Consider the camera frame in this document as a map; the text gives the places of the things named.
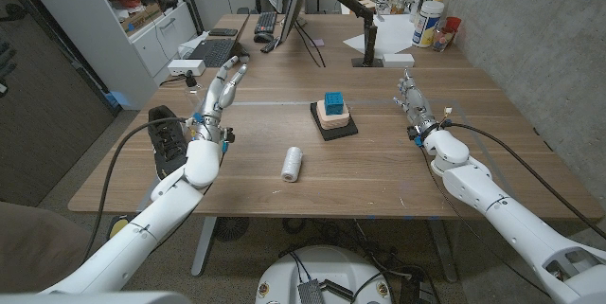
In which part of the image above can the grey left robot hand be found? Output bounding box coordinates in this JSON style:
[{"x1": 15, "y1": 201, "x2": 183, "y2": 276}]
[{"x1": 188, "y1": 55, "x2": 250, "y2": 145}]

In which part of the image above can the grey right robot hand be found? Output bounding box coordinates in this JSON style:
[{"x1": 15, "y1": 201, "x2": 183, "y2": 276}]
[{"x1": 392, "y1": 67, "x2": 439, "y2": 142}]

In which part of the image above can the clear dispenser bottle black pump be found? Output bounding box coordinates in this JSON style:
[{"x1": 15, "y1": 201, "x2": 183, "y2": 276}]
[{"x1": 184, "y1": 70, "x2": 212, "y2": 116}]

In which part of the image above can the white power box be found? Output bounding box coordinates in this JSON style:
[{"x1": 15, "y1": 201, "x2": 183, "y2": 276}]
[{"x1": 167, "y1": 59, "x2": 207, "y2": 77}]

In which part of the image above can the white flat box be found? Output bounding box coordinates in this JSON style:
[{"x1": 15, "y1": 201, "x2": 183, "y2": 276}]
[{"x1": 381, "y1": 52, "x2": 416, "y2": 68}]

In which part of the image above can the blue cube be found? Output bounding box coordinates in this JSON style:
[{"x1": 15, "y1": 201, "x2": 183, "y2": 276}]
[{"x1": 324, "y1": 91, "x2": 346, "y2": 116}]

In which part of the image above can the pink jewelry box black base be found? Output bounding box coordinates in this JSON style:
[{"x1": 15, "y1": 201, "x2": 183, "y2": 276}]
[{"x1": 310, "y1": 98, "x2": 360, "y2": 142}]

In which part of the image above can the cardboard box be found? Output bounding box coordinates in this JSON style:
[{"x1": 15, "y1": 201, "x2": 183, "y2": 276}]
[{"x1": 120, "y1": 3, "x2": 163, "y2": 35}]

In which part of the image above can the black laptop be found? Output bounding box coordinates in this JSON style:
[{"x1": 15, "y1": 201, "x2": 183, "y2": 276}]
[{"x1": 187, "y1": 38, "x2": 245, "y2": 68}]

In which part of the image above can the black sneaker shoe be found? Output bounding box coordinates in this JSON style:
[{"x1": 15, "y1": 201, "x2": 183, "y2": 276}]
[{"x1": 147, "y1": 104, "x2": 190, "y2": 181}]

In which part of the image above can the clear glass jar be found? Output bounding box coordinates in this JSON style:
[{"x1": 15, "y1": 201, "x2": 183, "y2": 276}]
[{"x1": 431, "y1": 27, "x2": 455, "y2": 53}]

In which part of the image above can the white paper sheet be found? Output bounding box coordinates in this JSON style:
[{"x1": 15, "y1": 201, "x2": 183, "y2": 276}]
[{"x1": 342, "y1": 13, "x2": 418, "y2": 57}]

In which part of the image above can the white wipes canister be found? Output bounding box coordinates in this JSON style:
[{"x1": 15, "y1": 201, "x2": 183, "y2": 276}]
[{"x1": 411, "y1": 0, "x2": 445, "y2": 48}]

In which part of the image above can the white shelf cabinet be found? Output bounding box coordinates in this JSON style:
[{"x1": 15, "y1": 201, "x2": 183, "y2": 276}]
[{"x1": 13, "y1": 0, "x2": 198, "y2": 111}]

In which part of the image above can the black keyboard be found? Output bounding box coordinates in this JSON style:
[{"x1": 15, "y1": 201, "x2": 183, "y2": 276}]
[{"x1": 254, "y1": 11, "x2": 278, "y2": 35}]

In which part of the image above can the computer monitor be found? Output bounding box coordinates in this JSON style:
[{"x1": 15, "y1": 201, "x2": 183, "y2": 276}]
[{"x1": 277, "y1": 0, "x2": 313, "y2": 44}]

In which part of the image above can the grey table leg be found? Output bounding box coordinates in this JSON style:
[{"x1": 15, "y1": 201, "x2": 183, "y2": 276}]
[
  {"x1": 190, "y1": 216, "x2": 218, "y2": 277},
  {"x1": 428, "y1": 218, "x2": 458, "y2": 284}
]

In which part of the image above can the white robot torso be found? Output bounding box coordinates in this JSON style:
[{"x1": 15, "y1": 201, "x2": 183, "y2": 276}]
[{"x1": 254, "y1": 245, "x2": 394, "y2": 304}]

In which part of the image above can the brown chair cushion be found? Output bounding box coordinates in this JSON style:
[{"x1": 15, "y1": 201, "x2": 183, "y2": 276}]
[{"x1": 0, "y1": 201, "x2": 96, "y2": 294}]

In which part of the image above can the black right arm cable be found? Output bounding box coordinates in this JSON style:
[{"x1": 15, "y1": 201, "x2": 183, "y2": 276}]
[{"x1": 442, "y1": 121, "x2": 606, "y2": 241}]

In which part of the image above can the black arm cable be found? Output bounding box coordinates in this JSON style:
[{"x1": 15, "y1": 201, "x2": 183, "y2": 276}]
[
  {"x1": 442, "y1": 121, "x2": 606, "y2": 241},
  {"x1": 82, "y1": 116, "x2": 195, "y2": 265}
]

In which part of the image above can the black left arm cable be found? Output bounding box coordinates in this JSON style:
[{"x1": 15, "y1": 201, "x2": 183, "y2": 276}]
[{"x1": 82, "y1": 116, "x2": 195, "y2": 265}]

